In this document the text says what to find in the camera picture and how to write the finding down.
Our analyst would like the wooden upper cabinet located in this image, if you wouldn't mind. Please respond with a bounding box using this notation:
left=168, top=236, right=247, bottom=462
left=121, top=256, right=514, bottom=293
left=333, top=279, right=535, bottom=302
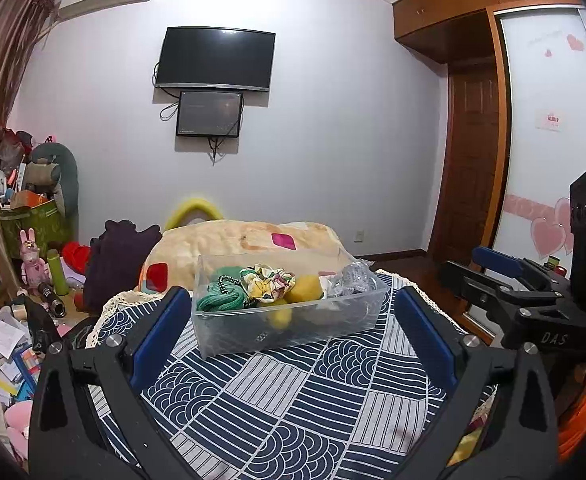
left=392, top=0, right=582, bottom=64

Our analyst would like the green knit cloth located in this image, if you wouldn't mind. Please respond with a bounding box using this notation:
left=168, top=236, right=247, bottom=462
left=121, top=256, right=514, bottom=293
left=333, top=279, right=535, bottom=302
left=195, top=266, right=249, bottom=311

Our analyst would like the wooden door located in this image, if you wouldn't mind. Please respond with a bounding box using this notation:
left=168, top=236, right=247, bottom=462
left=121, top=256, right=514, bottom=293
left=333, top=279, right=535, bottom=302
left=428, top=60, right=512, bottom=266

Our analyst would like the pink rabbit toy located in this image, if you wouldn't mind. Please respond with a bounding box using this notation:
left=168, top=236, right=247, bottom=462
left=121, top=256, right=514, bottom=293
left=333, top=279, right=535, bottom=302
left=19, top=228, right=54, bottom=296

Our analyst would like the clear plastic container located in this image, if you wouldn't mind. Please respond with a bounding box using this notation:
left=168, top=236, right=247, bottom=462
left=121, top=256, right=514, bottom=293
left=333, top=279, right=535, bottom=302
left=191, top=255, right=390, bottom=359

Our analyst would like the silver sequin pouch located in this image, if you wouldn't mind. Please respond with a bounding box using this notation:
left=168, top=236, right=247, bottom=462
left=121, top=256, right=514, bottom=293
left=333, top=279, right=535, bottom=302
left=330, top=260, right=379, bottom=299

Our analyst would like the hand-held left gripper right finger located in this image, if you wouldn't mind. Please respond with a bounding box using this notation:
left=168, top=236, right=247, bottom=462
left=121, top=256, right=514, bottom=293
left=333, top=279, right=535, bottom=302
left=395, top=285, right=560, bottom=480

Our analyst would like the floral scrunchie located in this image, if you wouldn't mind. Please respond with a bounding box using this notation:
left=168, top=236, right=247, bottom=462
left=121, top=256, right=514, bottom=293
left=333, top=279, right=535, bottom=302
left=239, top=263, right=298, bottom=304

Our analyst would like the black flashlight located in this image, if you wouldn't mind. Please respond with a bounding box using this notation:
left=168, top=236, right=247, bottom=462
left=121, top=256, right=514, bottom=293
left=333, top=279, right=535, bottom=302
left=37, top=282, right=68, bottom=319

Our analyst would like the dark purple garment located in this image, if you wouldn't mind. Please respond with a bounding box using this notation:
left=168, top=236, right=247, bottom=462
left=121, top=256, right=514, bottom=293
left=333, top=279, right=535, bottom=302
left=82, top=219, right=163, bottom=314

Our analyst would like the black pouch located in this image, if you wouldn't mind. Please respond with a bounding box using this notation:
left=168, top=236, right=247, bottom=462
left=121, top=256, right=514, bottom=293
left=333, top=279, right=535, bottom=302
left=13, top=295, right=62, bottom=354

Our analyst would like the large black television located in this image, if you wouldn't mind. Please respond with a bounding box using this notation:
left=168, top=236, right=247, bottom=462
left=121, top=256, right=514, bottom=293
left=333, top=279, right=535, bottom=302
left=154, top=26, right=277, bottom=94

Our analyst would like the pile of papers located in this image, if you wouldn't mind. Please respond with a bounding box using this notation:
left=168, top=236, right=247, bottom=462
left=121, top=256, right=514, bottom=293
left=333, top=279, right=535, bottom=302
left=0, top=305, right=49, bottom=412

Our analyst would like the white sliding wardrobe door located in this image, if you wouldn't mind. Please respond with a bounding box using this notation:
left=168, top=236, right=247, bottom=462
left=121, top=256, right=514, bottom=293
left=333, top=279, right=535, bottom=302
left=493, top=5, right=586, bottom=282

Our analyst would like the red cloth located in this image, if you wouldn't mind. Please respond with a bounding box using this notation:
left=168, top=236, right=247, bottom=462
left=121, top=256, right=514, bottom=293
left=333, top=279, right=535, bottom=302
left=62, top=241, right=94, bottom=276

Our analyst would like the beige plush cushion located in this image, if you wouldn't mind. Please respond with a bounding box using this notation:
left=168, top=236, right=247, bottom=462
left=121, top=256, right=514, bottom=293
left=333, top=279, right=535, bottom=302
left=140, top=220, right=357, bottom=294

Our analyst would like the green storage bin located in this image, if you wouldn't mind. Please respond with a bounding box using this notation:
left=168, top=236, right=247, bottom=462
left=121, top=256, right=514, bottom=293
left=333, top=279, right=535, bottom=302
left=0, top=200, right=72, bottom=261

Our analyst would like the green bottle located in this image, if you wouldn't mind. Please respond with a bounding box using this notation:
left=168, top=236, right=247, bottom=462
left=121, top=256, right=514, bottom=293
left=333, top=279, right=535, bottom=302
left=46, top=249, right=69, bottom=296

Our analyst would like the small black monitor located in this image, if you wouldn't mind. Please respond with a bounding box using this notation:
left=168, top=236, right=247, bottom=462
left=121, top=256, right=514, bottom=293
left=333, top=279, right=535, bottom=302
left=175, top=90, right=245, bottom=139

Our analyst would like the navy patterned blanket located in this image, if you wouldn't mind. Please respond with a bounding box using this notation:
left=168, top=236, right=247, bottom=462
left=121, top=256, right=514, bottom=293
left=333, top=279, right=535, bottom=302
left=86, top=272, right=498, bottom=480

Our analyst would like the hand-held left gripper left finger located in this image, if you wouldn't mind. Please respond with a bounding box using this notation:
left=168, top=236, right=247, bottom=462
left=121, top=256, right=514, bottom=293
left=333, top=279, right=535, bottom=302
left=27, top=285, right=196, bottom=480

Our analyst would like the yellow round plush toy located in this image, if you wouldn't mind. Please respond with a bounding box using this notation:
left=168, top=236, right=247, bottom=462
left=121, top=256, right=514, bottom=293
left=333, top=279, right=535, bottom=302
left=265, top=302, right=294, bottom=331

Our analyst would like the white cloth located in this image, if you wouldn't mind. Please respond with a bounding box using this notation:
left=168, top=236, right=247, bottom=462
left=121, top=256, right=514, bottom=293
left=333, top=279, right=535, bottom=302
left=318, top=272, right=339, bottom=301

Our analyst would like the orange round object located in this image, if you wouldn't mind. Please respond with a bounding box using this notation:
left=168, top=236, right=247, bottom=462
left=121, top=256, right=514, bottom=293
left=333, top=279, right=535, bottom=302
left=555, top=360, right=586, bottom=462

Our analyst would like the yellow sponge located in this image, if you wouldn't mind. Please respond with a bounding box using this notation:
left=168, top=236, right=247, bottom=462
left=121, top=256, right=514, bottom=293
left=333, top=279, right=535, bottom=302
left=288, top=274, right=324, bottom=304

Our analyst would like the pink plush slipper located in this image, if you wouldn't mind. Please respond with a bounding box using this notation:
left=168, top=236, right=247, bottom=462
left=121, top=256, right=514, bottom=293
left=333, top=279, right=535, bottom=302
left=3, top=402, right=34, bottom=461

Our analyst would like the yellow plush arch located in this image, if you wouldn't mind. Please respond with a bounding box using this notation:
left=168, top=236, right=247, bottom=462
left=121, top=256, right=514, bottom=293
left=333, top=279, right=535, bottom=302
left=165, top=197, right=227, bottom=231

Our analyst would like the pile of toys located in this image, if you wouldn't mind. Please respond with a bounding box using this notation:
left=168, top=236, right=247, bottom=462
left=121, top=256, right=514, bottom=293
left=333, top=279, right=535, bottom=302
left=0, top=127, right=56, bottom=211

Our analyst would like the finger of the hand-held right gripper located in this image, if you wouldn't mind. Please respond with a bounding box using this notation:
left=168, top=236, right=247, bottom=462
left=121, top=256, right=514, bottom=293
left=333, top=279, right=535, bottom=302
left=473, top=246, right=572, bottom=292
left=440, top=260, right=564, bottom=332

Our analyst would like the grey-green plush dinosaur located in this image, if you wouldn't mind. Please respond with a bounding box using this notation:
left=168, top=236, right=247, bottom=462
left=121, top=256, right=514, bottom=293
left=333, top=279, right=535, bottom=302
left=28, top=142, right=79, bottom=221

